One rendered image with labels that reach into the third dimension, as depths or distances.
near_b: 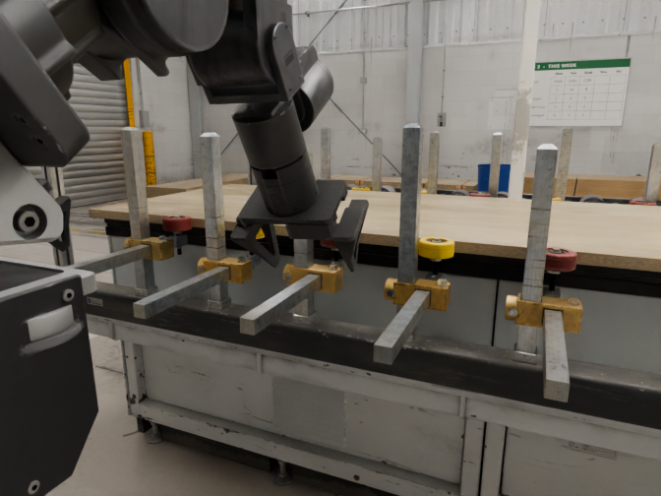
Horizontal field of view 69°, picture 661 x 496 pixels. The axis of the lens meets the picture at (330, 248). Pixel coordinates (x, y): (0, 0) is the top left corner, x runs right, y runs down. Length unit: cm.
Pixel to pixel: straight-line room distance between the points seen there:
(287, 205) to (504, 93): 774
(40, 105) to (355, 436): 145
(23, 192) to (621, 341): 120
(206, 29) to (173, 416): 169
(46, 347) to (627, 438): 104
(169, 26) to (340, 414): 137
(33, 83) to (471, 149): 804
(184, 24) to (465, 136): 795
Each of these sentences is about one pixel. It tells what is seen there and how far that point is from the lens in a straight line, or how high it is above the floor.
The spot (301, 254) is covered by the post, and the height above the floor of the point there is 87.
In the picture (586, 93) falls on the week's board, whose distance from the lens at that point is 813.
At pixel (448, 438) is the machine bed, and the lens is 149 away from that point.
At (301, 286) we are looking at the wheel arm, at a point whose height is 83.
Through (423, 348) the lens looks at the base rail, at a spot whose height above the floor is 70.
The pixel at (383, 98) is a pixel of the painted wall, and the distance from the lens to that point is 851.
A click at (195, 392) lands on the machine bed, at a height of 25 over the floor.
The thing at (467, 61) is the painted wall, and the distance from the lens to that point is 826.
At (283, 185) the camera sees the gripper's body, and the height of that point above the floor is 110.
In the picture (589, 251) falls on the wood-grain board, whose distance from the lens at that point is 117.
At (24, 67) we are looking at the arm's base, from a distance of 22.
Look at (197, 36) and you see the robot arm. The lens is 31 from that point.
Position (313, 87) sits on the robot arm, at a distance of 49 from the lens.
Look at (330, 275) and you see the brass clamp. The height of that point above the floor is 83.
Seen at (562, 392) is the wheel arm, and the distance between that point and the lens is 76.
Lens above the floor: 116
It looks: 14 degrees down
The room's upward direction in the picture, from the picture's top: straight up
